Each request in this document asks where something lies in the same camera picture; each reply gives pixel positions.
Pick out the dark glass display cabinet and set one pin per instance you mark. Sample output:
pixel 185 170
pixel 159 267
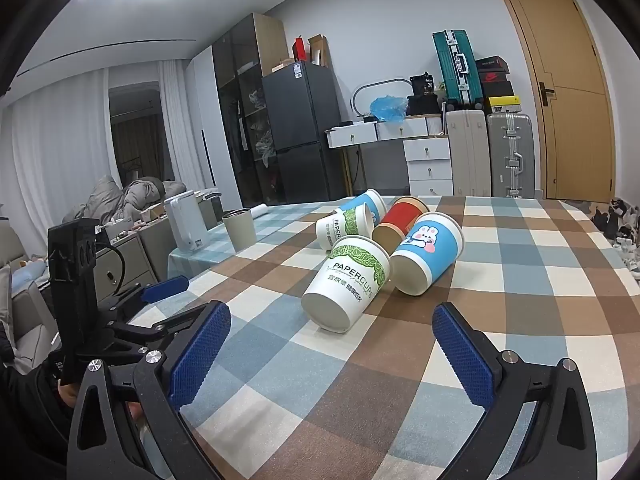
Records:
pixel 245 105

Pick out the blue rabbit-print paper cup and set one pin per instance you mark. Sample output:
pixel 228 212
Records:
pixel 427 255

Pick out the blue plastic bag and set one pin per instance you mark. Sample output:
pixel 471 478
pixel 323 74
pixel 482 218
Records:
pixel 388 108

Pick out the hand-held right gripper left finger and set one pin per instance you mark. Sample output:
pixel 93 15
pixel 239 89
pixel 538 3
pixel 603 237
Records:
pixel 197 360

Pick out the white desk with drawers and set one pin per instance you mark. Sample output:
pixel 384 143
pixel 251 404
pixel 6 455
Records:
pixel 380 131

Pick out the pile of shoes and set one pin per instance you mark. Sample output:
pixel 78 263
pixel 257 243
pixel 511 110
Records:
pixel 617 230

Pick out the red paper cup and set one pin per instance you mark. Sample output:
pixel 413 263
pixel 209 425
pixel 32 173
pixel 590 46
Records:
pixel 400 220

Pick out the white sheer curtain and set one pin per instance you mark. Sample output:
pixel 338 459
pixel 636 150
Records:
pixel 55 145

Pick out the brown cardboard box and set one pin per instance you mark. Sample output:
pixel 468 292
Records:
pixel 320 50

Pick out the white paper roll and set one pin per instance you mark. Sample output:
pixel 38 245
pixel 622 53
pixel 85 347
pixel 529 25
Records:
pixel 260 210

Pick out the black bag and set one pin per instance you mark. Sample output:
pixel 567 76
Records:
pixel 425 94

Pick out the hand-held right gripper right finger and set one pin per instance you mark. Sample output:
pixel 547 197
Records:
pixel 462 360

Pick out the silver suitcase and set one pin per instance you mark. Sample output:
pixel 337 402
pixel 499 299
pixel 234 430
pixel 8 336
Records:
pixel 511 155

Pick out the red box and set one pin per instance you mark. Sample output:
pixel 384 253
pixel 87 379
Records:
pixel 300 48

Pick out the white leaf-print paper cup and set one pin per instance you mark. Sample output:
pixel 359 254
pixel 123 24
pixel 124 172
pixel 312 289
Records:
pixel 345 285
pixel 342 227

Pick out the white drawer unit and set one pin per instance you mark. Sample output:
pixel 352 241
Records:
pixel 429 166

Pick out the person's left forearm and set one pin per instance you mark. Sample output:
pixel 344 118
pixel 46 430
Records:
pixel 27 395

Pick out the beige suitcase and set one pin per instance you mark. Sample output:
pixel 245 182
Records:
pixel 467 152

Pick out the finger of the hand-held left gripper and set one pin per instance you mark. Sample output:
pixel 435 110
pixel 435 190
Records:
pixel 170 321
pixel 167 287

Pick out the white electric kettle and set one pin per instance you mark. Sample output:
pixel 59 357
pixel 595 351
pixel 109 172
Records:
pixel 186 225

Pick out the grey down jacket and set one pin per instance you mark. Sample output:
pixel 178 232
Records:
pixel 122 197

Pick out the wooden door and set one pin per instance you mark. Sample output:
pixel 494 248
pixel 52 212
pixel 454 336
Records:
pixel 560 95

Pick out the stack of shoe boxes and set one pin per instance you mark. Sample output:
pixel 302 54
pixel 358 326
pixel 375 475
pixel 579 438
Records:
pixel 495 82

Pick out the white wardrobe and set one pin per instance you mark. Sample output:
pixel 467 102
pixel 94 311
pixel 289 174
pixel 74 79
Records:
pixel 205 125

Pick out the checked tablecloth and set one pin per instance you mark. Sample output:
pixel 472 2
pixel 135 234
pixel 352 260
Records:
pixel 525 320

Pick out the grey-green tumbler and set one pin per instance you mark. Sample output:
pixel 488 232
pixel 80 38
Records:
pixel 239 230

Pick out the person's left hand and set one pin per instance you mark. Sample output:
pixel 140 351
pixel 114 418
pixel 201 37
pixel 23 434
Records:
pixel 67 395

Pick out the teal suitcase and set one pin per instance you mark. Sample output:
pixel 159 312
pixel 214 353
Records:
pixel 455 67

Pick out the black refrigerator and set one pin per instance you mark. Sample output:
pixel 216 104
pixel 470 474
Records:
pixel 300 135

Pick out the grey side cabinet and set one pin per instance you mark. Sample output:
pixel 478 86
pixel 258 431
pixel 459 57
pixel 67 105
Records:
pixel 127 262

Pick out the beige sofa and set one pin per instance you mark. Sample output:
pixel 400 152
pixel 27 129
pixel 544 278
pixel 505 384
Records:
pixel 20 305

